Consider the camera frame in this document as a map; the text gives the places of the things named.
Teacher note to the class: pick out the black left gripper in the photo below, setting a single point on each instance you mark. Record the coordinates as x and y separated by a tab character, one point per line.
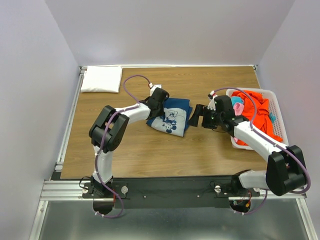
161	112

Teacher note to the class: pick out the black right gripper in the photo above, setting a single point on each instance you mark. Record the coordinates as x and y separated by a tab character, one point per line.
201	110

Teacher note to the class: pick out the navy blue t-shirt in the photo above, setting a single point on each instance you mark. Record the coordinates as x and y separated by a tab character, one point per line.
177	112

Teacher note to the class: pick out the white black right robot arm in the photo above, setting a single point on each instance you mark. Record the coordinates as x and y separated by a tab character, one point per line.
285	172

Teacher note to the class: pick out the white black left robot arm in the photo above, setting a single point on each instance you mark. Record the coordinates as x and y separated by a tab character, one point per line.
109	128

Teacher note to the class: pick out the turquoise t-shirt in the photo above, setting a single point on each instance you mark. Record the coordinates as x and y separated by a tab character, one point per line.
237	99

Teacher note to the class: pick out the pink t-shirt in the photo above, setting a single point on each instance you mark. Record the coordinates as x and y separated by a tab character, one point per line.
238	108

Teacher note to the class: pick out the folded white t-shirt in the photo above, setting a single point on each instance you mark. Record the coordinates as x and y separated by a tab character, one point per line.
101	79

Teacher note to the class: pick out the orange t-shirt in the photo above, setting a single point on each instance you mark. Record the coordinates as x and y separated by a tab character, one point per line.
261	120

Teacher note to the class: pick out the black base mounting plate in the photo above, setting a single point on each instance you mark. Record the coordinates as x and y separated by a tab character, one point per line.
215	191

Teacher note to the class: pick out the white plastic laundry basket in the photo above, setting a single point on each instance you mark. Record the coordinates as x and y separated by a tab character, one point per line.
274	109

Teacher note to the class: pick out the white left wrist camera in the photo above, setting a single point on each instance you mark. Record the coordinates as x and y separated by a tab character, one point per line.
153	87

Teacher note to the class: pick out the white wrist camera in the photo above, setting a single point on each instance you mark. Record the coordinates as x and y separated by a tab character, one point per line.
212	104
153	87

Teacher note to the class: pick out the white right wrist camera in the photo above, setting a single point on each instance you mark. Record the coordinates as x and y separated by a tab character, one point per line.
212	104

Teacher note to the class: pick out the aluminium frame rail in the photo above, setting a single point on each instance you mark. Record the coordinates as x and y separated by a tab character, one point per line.
53	188

